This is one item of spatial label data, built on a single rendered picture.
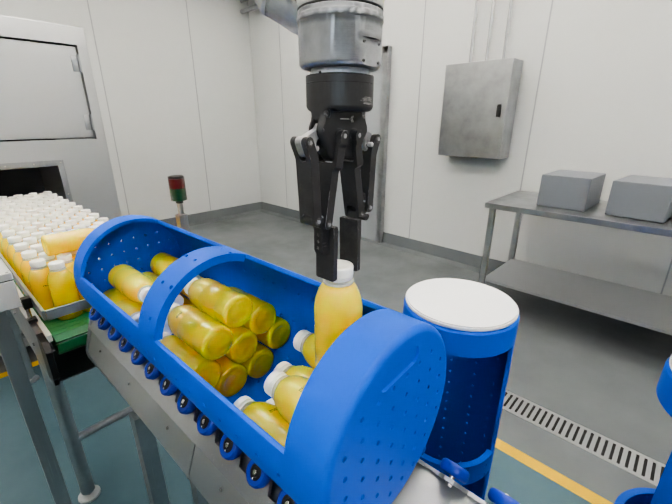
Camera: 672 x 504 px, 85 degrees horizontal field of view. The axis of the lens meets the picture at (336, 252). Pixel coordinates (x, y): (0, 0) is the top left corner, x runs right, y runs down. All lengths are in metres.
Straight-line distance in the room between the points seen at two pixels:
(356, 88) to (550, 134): 3.37
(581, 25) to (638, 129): 0.90
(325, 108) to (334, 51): 0.05
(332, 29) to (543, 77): 3.42
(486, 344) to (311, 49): 0.72
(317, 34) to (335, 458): 0.42
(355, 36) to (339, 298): 0.29
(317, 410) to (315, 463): 0.05
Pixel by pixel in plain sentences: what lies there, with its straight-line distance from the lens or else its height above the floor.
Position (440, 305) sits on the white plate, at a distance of 0.97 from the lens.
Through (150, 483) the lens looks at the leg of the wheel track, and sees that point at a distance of 1.53.
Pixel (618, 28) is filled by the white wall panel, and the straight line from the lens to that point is 3.71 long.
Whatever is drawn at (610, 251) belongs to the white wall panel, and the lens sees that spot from 3.76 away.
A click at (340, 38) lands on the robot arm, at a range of 0.41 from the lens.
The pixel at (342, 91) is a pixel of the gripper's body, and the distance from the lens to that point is 0.41.
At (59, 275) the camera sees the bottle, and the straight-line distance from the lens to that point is 1.35.
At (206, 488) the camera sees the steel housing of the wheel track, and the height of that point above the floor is 0.85.
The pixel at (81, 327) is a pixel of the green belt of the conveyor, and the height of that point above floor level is 0.90.
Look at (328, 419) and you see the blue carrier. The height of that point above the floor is 1.18.
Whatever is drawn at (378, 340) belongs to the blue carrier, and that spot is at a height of 1.23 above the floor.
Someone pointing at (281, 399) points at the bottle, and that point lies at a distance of 0.55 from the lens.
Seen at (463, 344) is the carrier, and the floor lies 0.99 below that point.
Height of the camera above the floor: 1.47
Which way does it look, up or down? 20 degrees down
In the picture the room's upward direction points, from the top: straight up
